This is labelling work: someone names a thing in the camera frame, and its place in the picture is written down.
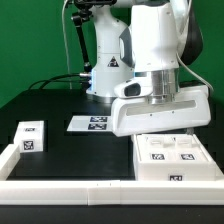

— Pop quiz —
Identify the white U-shaped fence frame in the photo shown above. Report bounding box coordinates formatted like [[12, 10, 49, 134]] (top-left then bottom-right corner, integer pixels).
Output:
[[0, 144, 224, 205]]

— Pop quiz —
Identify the white cabinet top block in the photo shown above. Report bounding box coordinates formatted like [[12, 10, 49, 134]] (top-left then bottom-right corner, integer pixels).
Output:
[[13, 121, 44, 153]]

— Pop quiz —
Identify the white cabinet body box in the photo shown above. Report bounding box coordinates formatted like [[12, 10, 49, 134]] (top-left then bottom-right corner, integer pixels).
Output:
[[132, 134, 224, 181]]

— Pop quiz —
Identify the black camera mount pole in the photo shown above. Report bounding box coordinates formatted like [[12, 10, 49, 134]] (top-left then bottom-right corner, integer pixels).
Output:
[[71, 0, 117, 72]]

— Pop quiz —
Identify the grey hanging cable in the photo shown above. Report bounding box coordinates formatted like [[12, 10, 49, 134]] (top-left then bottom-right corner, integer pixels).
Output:
[[61, 0, 74, 90]]

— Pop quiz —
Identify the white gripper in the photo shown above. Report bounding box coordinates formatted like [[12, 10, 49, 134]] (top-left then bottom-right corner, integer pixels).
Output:
[[111, 85, 211, 137]]

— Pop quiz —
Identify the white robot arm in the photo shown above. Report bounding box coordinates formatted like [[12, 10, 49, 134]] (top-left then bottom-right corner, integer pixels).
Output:
[[87, 0, 211, 136]]

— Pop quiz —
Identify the white cabinet door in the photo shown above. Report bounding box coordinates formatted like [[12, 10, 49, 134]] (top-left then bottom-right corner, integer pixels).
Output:
[[172, 134, 212, 163], [137, 135, 175, 162]]

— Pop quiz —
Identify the white flat marker plate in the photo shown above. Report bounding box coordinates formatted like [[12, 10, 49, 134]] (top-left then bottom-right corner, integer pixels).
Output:
[[67, 116, 112, 132]]

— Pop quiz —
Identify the black cable bundle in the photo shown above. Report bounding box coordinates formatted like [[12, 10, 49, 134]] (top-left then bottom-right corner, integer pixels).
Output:
[[27, 73, 92, 91]]

